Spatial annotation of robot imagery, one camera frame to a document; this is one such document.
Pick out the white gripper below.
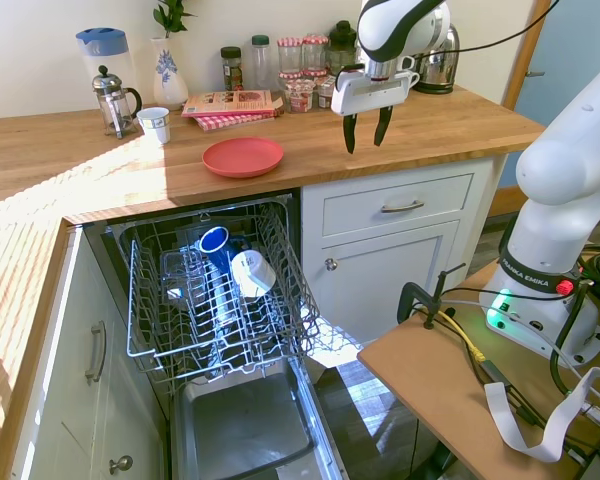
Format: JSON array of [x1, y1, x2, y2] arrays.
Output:
[[330, 63, 412, 155]]

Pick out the red plastic plate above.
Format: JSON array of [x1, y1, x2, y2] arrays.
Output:
[[202, 137, 285, 180]]

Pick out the steel dishwasher door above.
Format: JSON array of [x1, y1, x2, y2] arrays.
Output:
[[171, 357, 342, 480]]

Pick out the plastic dessert cup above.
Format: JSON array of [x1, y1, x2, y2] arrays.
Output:
[[284, 79, 316, 115], [313, 75, 338, 110]]

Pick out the glass jar with black lid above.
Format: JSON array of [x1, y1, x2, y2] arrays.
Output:
[[326, 20, 360, 77]]

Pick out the tall jar with checkered lid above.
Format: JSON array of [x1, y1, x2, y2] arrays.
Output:
[[276, 36, 306, 76], [302, 33, 330, 73]]

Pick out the stainless steel kettle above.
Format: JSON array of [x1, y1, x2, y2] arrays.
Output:
[[411, 21, 463, 96]]

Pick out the clear bottle with green cap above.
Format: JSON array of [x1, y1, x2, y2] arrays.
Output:
[[250, 34, 274, 93]]

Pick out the red checkered book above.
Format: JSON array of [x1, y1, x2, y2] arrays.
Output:
[[192, 111, 282, 133]]

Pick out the pink cookbook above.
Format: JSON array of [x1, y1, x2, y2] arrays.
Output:
[[180, 89, 285, 120]]

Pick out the dark-lidded spice jar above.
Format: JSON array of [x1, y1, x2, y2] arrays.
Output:
[[219, 45, 245, 93]]

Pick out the white cabinet with drawer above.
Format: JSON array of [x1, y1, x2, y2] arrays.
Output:
[[299, 153, 509, 351]]

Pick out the black screw clamp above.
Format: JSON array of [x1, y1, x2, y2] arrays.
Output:
[[396, 263, 468, 332]]

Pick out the white ceramic mug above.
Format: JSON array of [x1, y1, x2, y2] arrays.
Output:
[[229, 249, 278, 302]]

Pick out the blue enamel mug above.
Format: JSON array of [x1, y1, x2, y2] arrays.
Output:
[[198, 225, 254, 277]]

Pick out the white vase with blue flowers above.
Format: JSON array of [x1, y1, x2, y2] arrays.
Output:
[[149, 36, 190, 113]]

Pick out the small white patterned cup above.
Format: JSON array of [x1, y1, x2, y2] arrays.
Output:
[[136, 106, 173, 146]]

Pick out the red flowers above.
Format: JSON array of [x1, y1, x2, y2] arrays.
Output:
[[152, 0, 198, 41]]

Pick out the clear drinking glass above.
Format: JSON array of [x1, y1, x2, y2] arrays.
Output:
[[160, 248, 206, 292]]

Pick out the wooden robot mounting board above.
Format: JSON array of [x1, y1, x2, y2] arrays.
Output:
[[356, 259, 600, 480]]

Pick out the glass French press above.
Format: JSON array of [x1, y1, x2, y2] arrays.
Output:
[[90, 64, 144, 140]]

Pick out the clear pitcher with blue lid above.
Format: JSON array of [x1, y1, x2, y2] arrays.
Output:
[[75, 27, 132, 104]]

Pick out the white corner cabinet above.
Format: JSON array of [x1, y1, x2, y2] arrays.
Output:
[[7, 224, 174, 480]]

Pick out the metal drawer pull handle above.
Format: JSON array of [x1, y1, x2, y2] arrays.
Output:
[[380, 199, 426, 214]]

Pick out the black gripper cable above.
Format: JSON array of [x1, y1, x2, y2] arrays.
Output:
[[411, 0, 562, 62]]

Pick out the blue door with wooden frame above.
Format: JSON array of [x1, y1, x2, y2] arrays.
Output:
[[499, 0, 600, 127]]

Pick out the yellow network cable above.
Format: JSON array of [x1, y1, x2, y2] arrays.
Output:
[[436, 306, 489, 364]]

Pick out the grey wire dishwasher rack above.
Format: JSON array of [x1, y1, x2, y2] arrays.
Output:
[[115, 195, 322, 397]]

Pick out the black power cable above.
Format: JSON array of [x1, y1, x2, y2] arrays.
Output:
[[449, 309, 586, 432]]

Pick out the white flat ribbon cable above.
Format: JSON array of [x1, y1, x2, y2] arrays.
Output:
[[483, 366, 600, 463]]

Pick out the metal bar cabinet handle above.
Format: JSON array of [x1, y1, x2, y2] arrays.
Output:
[[83, 320, 108, 386]]

